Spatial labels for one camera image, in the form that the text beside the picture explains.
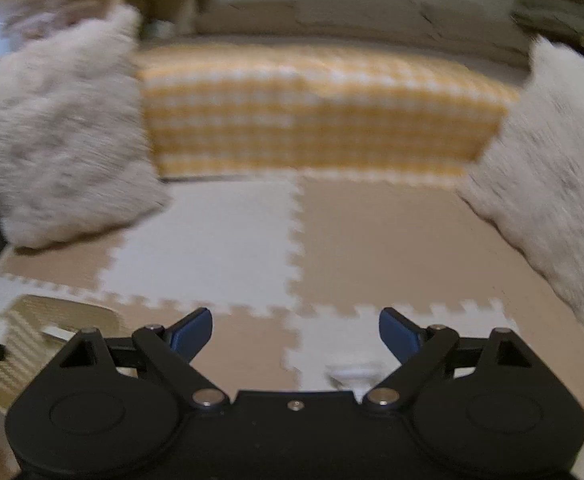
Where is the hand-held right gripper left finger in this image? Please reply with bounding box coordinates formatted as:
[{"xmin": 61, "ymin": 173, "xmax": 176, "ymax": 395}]
[{"xmin": 60, "ymin": 307, "xmax": 233, "ymax": 412}]

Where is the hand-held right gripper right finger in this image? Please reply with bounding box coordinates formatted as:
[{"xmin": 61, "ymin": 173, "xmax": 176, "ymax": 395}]
[{"xmin": 364, "ymin": 307, "xmax": 537, "ymax": 412}]

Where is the cream plastic lattice basket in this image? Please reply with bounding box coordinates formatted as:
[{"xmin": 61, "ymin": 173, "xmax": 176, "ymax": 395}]
[{"xmin": 0, "ymin": 294, "xmax": 123, "ymax": 413}]

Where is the small clear object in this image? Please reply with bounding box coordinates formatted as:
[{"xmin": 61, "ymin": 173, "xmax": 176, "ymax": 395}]
[{"xmin": 324, "ymin": 362, "xmax": 381, "ymax": 392}]

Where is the beige white puzzle floor mat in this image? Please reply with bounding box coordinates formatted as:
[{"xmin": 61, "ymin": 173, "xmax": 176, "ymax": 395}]
[{"xmin": 0, "ymin": 174, "xmax": 584, "ymax": 480}]

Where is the large fluffy white cushion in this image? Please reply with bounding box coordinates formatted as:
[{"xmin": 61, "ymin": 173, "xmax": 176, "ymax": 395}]
[{"xmin": 0, "ymin": 4, "xmax": 171, "ymax": 251}]

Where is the yellow white checked cushion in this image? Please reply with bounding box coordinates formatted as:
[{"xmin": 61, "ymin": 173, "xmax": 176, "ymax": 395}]
[{"xmin": 134, "ymin": 42, "xmax": 521, "ymax": 184}]

